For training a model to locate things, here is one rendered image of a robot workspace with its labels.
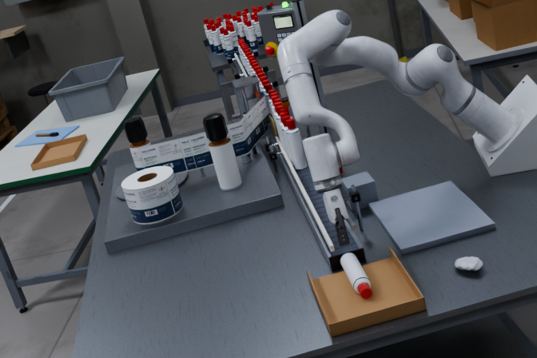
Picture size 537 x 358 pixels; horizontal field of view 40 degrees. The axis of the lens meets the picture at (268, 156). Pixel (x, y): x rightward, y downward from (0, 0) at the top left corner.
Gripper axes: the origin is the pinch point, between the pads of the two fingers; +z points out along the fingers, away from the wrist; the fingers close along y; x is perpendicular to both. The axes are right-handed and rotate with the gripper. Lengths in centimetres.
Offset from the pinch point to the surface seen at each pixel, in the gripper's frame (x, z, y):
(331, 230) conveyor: 0.9, -1.0, 17.3
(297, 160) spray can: 1, -24, 68
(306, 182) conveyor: 1, -16, 57
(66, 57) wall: 155, -171, 528
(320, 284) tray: 10.4, 11.0, -2.1
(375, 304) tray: -1.5, 17.0, -18.7
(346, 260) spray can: 1.0, 6.0, -2.7
